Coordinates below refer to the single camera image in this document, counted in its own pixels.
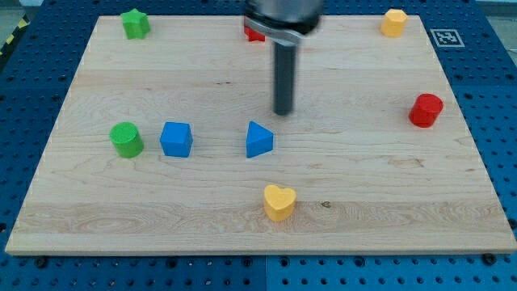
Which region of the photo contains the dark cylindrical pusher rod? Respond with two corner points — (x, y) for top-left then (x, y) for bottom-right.
(273, 43), (297, 116)

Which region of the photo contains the blue triangle block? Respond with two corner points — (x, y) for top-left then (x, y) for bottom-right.
(246, 121), (274, 158)

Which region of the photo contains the red star block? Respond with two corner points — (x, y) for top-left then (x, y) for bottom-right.
(244, 26), (266, 42)

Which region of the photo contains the yellow hexagon block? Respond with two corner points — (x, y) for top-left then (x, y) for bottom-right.
(380, 9), (408, 38)

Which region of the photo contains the blue cube block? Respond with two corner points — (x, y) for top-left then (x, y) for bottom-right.
(160, 121), (193, 158)

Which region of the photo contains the wooden board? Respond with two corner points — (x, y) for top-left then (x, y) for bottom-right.
(6, 15), (516, 256)

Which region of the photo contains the yellow heart block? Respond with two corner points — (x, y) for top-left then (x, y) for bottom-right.
(263, 184), (297, 221)

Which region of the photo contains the green star block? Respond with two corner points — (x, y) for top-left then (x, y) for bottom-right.
(120, 8), (150, 40)

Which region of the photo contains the red cylinder block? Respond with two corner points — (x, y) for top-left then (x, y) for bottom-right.
(408, 93), (443, 128)

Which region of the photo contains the white fiducial marker tag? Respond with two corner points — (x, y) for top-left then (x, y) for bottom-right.
(430, 28), (464, 48)

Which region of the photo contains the green cylinder block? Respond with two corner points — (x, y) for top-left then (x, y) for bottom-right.
(109, 122), (144, 158)

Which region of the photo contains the black yellow hazard tape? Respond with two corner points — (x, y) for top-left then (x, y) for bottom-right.
(1, 15), (31, 57)

